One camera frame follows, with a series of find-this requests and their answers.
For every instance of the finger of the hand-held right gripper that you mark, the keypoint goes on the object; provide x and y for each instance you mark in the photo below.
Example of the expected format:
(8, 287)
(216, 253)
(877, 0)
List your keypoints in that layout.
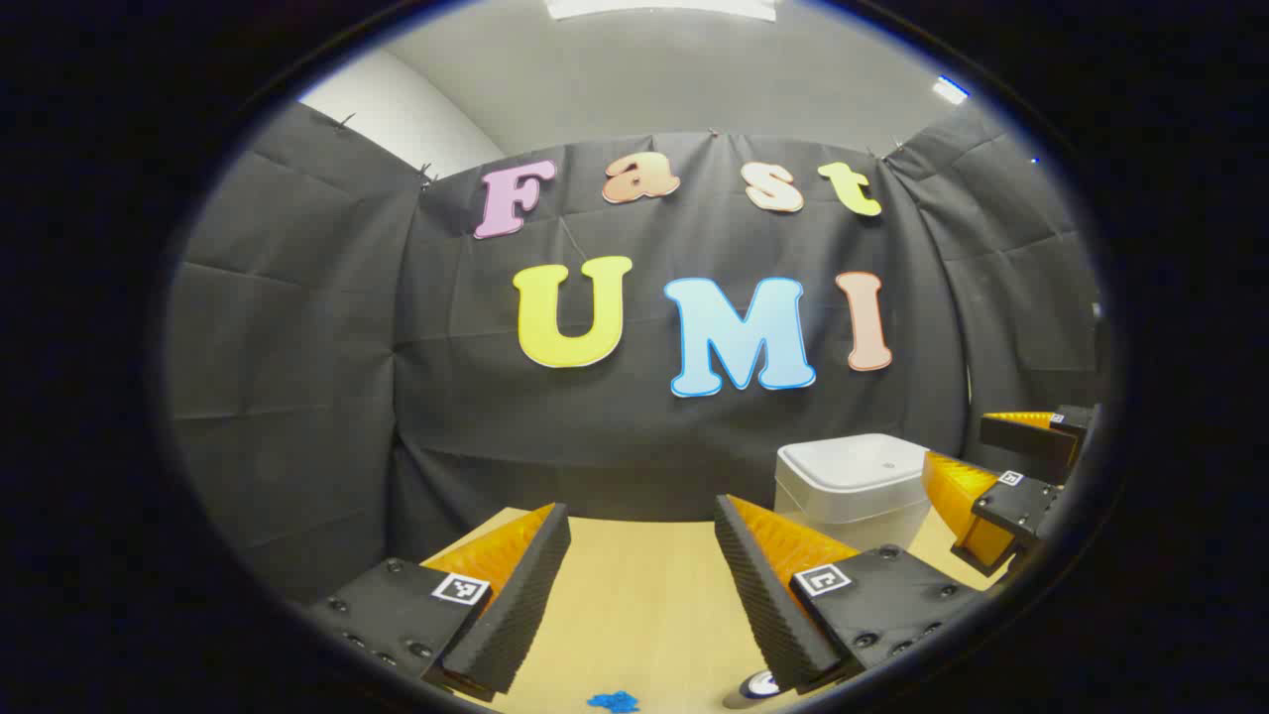
(1031, 441)
(1011, 506)

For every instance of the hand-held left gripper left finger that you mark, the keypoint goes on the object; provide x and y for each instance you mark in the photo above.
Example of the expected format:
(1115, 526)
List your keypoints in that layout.
(516, 605)

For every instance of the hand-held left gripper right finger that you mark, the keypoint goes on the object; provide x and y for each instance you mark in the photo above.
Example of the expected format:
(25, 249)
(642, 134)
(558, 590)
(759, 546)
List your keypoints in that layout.
(763, 605)

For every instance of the pop can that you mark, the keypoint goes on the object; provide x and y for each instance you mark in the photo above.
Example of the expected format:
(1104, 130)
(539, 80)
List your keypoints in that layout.
(755, 686)

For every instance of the blue paper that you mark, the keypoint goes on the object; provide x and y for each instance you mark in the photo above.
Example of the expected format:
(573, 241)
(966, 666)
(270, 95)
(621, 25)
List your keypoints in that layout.
(615, 702)

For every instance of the white desktop garbage bin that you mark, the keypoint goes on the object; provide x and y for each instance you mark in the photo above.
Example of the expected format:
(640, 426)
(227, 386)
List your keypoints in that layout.
(843, 476)

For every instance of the wooden desktop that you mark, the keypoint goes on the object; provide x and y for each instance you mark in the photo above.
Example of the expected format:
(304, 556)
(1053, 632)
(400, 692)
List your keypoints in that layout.
(644, 595)

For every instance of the black backdrop cloth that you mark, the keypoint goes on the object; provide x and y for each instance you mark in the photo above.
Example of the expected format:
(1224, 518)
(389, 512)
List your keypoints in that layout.
(595, 446)

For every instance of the small ceiling light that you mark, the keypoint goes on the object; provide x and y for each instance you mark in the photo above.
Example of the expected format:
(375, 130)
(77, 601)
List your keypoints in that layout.
(950, 90)

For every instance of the long ceiling light panel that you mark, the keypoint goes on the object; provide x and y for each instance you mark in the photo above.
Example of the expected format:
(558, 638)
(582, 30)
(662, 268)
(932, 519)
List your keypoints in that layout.
(654, 8)

